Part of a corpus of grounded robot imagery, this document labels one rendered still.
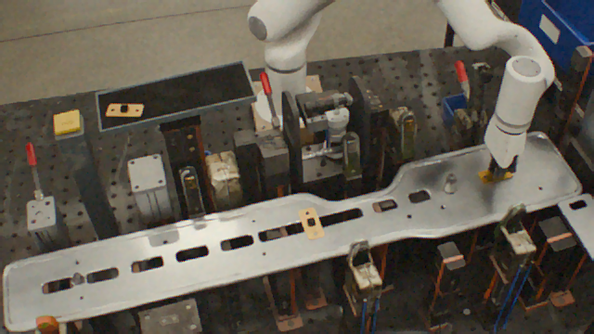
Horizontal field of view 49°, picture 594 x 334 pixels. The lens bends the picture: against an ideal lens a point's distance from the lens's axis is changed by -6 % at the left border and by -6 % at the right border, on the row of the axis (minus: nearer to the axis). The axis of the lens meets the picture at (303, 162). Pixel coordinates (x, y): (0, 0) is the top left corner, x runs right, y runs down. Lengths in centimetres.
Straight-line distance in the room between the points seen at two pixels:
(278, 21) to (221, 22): 202
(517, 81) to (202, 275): 77
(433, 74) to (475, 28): 97
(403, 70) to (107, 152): 102
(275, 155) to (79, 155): 47
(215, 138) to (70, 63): 171
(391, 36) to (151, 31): 129
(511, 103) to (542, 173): 31
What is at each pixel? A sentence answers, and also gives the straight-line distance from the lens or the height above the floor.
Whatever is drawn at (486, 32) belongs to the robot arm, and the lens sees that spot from 143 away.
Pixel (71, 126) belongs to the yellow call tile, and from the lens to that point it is 162.
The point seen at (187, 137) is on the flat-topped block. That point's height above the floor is 105.
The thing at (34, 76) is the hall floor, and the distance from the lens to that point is 373.
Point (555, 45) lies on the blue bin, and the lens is 200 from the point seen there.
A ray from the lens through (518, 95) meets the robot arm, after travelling 145.
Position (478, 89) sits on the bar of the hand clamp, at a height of 115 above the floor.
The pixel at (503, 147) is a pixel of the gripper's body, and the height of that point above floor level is 114.
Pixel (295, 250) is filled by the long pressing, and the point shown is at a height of 100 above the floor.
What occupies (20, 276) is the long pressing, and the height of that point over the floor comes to 100.
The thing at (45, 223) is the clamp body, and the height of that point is 106.
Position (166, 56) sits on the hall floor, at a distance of 361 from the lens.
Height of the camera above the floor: 224
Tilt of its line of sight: 48 degrees down
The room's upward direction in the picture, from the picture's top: 1 degrees counter-clockwise
